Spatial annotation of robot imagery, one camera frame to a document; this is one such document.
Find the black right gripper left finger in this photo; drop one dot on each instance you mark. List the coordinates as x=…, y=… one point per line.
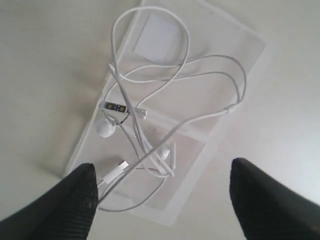
x=65, y=212

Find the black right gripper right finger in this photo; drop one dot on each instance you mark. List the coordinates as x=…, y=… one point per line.
x=267, y=209

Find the clear plastic storage case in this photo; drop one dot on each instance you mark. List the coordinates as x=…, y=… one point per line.
x=212, y=31

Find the white wired earphones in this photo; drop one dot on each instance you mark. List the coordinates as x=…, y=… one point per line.
x=152, y=71

